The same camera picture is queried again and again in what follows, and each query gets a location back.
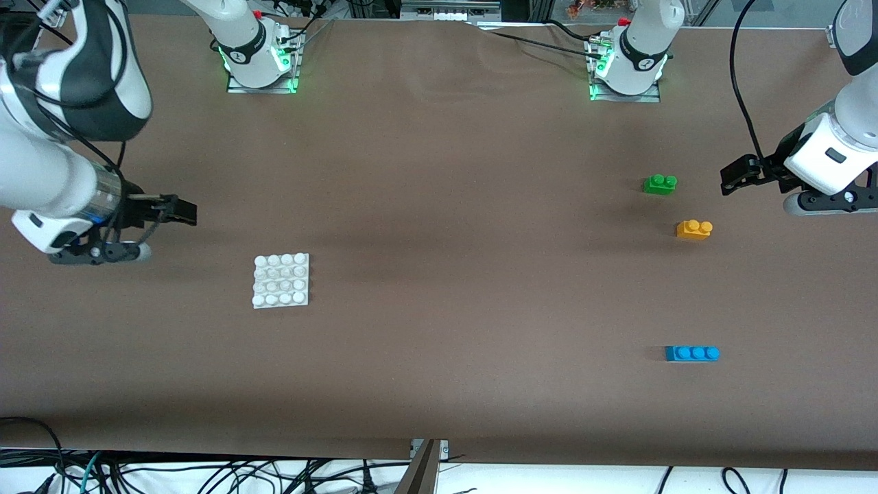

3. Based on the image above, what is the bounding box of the white studded base plate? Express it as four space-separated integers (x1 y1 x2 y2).
252 252 311 309

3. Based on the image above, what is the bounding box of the blue three-stud block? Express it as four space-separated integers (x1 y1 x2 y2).
664 345 721 363

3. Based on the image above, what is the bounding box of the colourful small parts pile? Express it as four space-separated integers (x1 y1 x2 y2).
568 0 621 19

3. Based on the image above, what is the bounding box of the brown table cover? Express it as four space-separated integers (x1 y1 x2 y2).
0 14 878 471

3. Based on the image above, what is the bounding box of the grey metal support beam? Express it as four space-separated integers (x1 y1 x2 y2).
394 439 451 494

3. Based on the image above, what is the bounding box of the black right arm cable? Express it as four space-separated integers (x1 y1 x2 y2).
0 0 169 265

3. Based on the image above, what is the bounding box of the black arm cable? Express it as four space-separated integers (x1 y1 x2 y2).
0 0 169 265
729 0 767 163

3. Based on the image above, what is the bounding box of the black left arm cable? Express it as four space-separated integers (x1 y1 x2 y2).
729 0 767 163

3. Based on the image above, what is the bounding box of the black base power cable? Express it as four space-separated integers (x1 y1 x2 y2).
545 19 606 43
488 30 608 60
292 0 338 43

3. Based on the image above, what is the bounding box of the teal floor cable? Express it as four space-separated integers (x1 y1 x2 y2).
78 451 105 494

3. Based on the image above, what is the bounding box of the aluminium frame rack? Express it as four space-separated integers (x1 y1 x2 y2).
400 0 503 23

